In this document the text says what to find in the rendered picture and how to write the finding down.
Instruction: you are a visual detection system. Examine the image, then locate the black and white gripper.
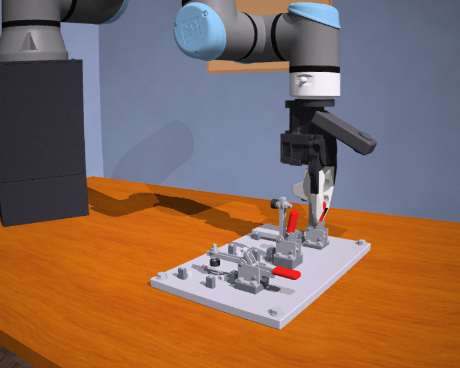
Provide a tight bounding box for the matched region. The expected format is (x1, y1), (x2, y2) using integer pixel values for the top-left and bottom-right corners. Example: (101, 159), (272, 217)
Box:
(280, 99), (337, 223)

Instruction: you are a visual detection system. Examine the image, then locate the grey toggle clamp with red handle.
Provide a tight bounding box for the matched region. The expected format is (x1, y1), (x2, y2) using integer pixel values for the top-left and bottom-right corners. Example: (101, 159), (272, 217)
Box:
(206, 244), (301, 294)
(304, 201), (330, 250)

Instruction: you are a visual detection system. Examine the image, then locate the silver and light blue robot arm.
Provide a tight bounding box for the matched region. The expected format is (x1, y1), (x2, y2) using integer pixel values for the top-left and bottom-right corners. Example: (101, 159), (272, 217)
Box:
(0, 0), (377, 155)

